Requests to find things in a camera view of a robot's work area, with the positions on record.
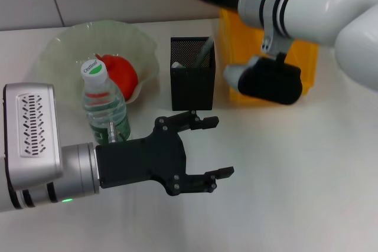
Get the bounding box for yellow plastic bin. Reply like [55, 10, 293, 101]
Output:
[215, 0, 320, 104]

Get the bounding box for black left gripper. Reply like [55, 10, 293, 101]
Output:
[94, 110, 236, 197]

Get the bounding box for clear green-label water bottle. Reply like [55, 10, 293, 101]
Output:
[80, 59, 132, 143]

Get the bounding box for silver grey pen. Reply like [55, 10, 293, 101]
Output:
[192, 36, 215, 69]

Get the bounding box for black mesh pen holder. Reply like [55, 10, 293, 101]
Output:
[170, 36, 216, 112]

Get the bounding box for green wavy glass fruit plate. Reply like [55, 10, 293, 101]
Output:
[38, 21, 162, 107]

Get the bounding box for red-orange toy orange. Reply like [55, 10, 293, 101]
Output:
[94, 53, 139, 102]

